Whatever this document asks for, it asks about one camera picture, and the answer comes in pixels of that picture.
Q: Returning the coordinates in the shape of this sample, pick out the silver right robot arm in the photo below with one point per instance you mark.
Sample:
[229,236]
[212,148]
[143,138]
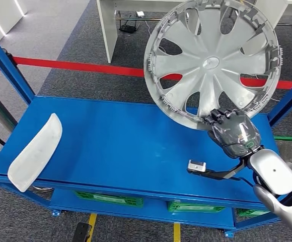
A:
[271,170]

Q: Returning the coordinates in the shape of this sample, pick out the white power adapter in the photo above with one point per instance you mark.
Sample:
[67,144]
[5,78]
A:
[140,13]

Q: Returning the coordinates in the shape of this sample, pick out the blue metal shelf rack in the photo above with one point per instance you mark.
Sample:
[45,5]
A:
[98,143]

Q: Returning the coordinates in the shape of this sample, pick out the dark metal stanchion post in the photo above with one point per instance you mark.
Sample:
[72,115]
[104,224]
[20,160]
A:
[9,55]
[0,108]

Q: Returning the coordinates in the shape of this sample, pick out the black router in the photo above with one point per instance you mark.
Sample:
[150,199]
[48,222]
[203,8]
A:
[128,28]

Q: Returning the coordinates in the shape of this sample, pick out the white lit plinth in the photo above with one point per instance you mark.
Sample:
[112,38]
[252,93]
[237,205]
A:
[0,16]

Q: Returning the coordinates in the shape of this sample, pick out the red barrier belt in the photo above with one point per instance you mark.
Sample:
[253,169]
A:
[85,67]

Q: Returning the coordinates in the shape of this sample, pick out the white desk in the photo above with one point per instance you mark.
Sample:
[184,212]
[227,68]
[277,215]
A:
[108,30]
[284,8]

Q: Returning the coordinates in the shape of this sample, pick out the silver plastic wheel cover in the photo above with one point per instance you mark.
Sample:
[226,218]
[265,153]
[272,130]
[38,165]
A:
[211,63]

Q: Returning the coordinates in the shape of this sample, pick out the white curved plastic part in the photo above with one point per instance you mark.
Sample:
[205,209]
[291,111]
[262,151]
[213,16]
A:
[35,153]

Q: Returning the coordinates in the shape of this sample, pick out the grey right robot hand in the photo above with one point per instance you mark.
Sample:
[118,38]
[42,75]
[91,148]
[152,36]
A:
[234,133]

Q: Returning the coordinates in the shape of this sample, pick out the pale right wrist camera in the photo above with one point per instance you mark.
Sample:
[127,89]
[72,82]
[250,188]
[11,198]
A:
[197,165]

